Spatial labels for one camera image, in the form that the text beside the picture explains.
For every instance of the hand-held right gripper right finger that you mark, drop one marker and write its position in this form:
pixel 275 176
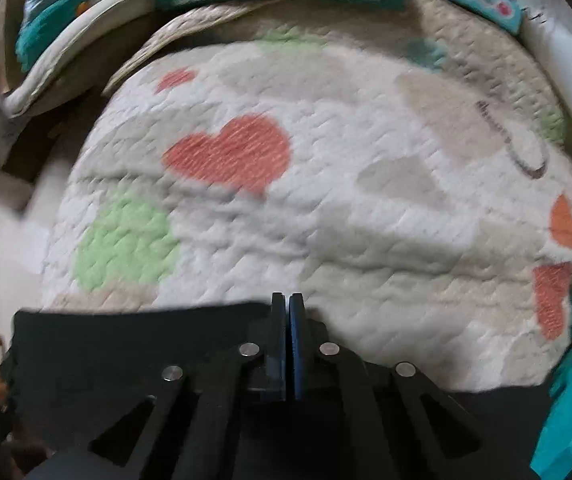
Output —
pixel 297 330

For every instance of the teal and clear plastic package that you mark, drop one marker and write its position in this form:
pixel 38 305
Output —
pixel 60 15

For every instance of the quilted blanket with heart print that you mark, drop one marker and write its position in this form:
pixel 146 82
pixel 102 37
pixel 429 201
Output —
pixel 366 210

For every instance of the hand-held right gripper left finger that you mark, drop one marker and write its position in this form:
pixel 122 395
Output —
pixel 278 320

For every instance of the black pants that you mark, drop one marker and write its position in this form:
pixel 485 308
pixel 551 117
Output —
pixel 95 355

